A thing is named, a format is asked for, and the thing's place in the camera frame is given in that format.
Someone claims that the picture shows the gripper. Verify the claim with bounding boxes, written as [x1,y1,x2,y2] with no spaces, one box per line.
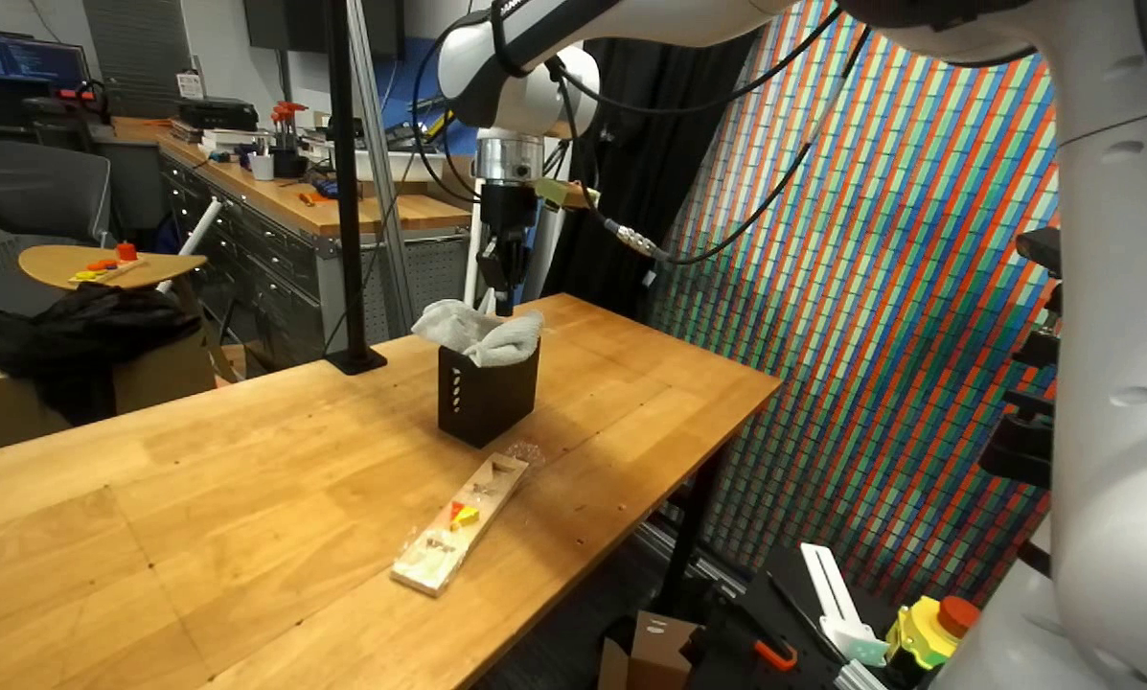
[476,182,539,318]

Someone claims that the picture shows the white towel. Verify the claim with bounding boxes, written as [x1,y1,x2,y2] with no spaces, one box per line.
[411,299,545,369]

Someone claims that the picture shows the black device box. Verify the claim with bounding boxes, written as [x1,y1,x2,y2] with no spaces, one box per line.
[177,96,261,132]

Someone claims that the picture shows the large cardboard box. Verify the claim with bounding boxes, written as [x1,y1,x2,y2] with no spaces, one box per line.
[0,328,221,450]

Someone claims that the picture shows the small cardboard box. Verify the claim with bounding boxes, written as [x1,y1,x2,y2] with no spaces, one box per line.
[598,610,704,690]

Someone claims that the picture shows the black curtain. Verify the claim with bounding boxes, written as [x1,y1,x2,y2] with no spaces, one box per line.
[542,29,758,323]

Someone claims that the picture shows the black pole stand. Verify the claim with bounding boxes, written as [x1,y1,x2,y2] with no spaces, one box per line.
[323,0,389,376]

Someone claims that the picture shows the wooden-top drawer workbench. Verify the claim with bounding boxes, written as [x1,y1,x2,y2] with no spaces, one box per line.
[103,117,473,373]

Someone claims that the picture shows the wooden puzzle board in wrap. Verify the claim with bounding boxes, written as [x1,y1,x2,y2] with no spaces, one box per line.
[390,452,530,598]

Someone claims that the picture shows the black bag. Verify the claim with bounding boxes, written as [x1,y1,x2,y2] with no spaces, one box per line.
[0,283,203,428]

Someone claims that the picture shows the small round wooden table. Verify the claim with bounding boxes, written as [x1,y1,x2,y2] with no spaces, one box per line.
[17,244,209,292]

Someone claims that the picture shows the grey office chair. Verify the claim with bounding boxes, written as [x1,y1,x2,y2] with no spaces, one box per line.
[0,142,115,275]

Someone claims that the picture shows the monitor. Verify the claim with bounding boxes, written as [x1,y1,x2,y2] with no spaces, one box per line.
[0,29,91,94]

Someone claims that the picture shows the yellow emergency stop button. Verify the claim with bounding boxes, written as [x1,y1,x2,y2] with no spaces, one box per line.
[883,594,982,674]

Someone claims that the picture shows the aluminium profile post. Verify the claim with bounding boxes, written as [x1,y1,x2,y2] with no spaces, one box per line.
[347,0,417,338]

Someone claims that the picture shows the holder of red-handled tools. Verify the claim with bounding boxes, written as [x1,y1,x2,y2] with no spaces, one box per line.
[268,100,311,179]

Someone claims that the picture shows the dark wall screen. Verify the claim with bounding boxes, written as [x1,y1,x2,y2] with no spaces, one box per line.
[243,0,407,56]

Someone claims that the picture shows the colourful striped wall panel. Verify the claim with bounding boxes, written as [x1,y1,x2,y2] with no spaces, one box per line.
[644,0,1063,610]

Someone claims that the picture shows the white metal bracket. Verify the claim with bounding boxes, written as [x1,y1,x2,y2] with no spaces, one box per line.
[800,542,889,668]

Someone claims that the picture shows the orange-handled clamp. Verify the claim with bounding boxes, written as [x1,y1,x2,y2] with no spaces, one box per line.
[752,638,800,673]

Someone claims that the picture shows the black clamp mount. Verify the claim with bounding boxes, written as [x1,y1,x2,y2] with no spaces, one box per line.
[976,226,1064,491]

